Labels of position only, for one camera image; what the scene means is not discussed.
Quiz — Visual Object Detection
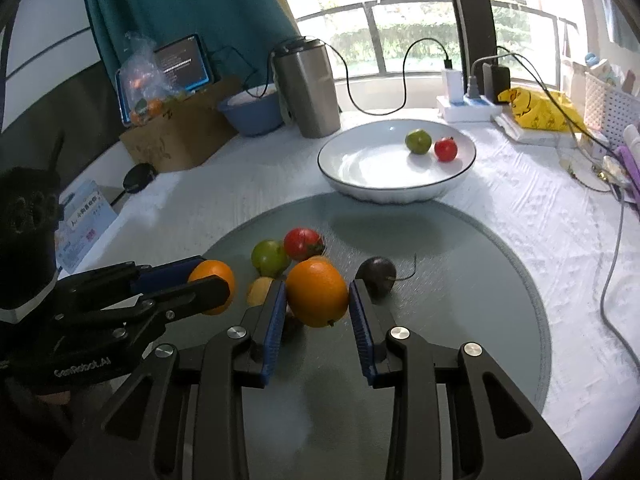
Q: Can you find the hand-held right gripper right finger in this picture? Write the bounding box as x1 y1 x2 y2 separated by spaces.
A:
348 279 583 480

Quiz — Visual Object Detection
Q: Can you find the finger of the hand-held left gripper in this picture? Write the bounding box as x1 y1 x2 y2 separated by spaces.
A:
57 256 207 307
52 275 232 353

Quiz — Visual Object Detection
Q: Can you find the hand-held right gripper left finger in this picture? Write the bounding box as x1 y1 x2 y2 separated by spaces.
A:
52 280 288 480

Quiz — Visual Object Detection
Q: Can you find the small orange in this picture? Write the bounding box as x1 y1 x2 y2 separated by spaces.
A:
187 259 236 316

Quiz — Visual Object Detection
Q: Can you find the small yellow lemon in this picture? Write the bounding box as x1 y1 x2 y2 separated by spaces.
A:
246 276 276 307

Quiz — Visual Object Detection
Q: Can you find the large orange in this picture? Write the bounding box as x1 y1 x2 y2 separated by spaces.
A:
286 258 349 328

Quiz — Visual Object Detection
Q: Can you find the dark purple plum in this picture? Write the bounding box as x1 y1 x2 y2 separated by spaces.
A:
355 254 419 299

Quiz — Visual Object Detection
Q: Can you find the green apple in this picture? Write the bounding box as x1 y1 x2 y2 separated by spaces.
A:
251 240 291 278
405 129 432 155

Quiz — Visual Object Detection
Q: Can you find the red tomato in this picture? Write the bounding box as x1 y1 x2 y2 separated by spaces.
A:
283 228 326 262

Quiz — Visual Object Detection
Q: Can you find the white plate with dark rim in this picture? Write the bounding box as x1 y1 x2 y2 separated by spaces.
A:
317 119 477 204

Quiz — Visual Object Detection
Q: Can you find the red pomegranate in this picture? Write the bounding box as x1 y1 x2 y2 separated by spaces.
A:
434 136 459 162

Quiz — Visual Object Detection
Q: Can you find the light blue tissue box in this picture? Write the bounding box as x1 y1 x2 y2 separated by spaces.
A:
55 178 120 277

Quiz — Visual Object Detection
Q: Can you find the round grey glass mat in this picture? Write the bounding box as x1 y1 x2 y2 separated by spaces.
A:
200 192 551 480

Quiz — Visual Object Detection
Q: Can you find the brown cardboard box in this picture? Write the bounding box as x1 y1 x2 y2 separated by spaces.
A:
119 76 243 173

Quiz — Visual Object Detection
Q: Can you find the blue plastic bowl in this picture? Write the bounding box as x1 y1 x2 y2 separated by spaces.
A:
217 85 285 137

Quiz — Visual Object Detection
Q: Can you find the clear plastic bag of oranges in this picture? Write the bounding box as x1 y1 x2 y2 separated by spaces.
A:
119 31 173 126

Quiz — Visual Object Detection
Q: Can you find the tablet with lit screen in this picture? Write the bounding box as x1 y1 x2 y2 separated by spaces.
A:
116 34 216 127

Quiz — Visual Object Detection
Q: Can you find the stainless steel tumbler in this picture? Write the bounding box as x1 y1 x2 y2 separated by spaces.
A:
271 37 342 139

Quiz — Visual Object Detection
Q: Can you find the white power strip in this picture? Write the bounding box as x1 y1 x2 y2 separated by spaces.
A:
436 95 505 123

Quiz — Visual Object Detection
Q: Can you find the white book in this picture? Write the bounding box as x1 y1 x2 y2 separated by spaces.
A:
492 110 576 148

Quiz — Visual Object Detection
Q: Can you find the white charger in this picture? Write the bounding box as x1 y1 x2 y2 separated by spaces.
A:
441 67 463 103

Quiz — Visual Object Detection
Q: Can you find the teal curtain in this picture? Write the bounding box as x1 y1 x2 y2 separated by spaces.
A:
80 0 301 91

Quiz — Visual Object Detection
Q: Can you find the black charger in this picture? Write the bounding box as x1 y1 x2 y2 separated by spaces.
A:
482 64 511 105

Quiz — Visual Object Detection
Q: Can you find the yellow plastic bag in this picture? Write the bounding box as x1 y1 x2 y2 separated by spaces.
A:
497 86 587 133

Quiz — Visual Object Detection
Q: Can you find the black balcony railing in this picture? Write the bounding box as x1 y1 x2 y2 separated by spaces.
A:
295 0 561 81

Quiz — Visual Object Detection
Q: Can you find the white perforated basket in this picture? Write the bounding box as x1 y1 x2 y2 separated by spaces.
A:
584 71 640 148

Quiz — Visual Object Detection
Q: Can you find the grey cable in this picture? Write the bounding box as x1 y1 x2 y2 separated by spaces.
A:
599 195 640 366

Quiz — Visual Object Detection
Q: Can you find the black charging cable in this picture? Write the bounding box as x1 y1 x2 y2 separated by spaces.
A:
320 37 453 116

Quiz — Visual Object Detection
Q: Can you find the black window frame post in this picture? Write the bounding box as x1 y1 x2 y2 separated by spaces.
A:
442 0 495 63

